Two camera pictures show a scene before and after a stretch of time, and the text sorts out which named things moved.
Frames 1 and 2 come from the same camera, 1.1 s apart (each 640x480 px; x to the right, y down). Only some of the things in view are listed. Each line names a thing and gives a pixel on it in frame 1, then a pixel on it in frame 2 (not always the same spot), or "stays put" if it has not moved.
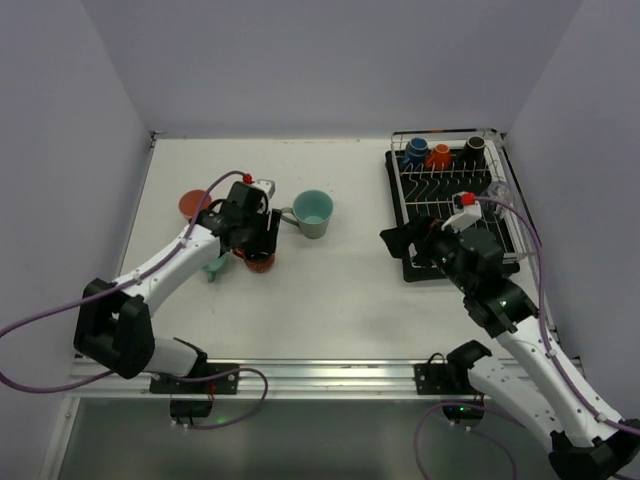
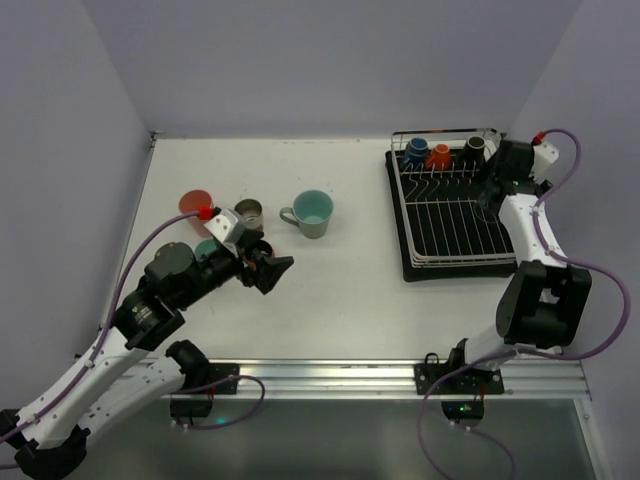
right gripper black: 417,240 → 491,195
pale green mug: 312,211 stays put
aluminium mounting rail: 278,378 stays put
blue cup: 416,155 stays put
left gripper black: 265,235 → 255,270
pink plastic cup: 190,201 stays put
